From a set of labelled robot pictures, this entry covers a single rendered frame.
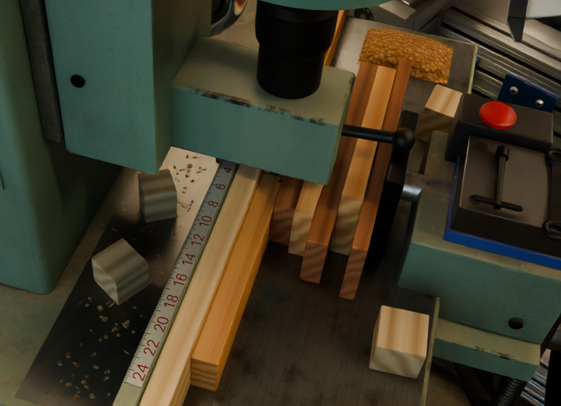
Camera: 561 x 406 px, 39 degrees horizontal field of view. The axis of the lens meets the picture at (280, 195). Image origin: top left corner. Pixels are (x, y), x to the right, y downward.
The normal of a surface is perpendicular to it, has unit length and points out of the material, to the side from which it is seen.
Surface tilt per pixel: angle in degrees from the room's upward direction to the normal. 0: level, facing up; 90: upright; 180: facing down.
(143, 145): 90
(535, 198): 0
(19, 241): 90
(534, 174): 0
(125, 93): 90
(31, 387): 0
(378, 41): 21
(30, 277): 90
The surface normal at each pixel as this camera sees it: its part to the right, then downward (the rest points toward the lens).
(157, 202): 0.32, 0.73
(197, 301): 0.09, -0.66
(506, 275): -0.25, 0.70
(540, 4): -0.07, -0.20
